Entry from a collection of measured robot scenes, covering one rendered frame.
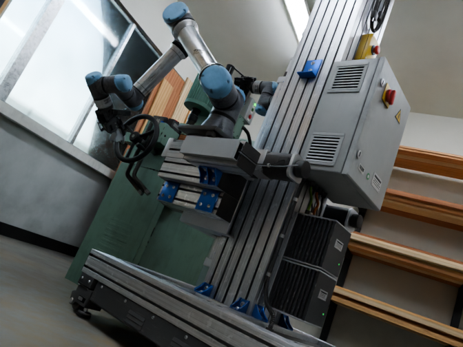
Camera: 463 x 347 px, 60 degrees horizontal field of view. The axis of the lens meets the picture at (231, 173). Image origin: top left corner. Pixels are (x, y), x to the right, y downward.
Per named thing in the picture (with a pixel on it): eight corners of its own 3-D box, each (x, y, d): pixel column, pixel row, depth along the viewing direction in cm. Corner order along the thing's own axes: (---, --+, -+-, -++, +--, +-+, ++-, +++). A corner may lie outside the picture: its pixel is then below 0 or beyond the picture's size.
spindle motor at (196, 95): (178, 100, 246) (198, 58, 254) (192, 115, 260) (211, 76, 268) (200, 103, 237) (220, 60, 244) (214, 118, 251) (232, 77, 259)
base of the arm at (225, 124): (238, 148, 166) (246, 127, 169) (215, 129, 156) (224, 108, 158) (212, 145, 176) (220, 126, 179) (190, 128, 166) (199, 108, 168)
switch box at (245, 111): (236, 116, 267) (244, 96, 271) (242, 124, 276) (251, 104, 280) (244, 118, 264) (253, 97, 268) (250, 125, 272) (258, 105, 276)
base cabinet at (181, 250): (63, 277, 217) (120, 160, 235) (130, 293, 264) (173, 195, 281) (118, 307, 193) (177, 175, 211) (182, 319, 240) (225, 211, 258)
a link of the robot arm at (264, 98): (264, 107, 203) (272, 89, 206) (251, 110, 212) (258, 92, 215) (275, 116, 207) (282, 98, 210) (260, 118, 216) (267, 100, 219)
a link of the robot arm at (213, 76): (243, 100, 162) (191, 17, 185) (234, 79, 148) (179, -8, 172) (218, 116, 162) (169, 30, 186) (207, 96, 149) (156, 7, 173)
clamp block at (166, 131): (140, 133, 223) (147, 119, 225) (155, 144, 234) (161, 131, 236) (160, 137, 215) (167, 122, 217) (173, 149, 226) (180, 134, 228)
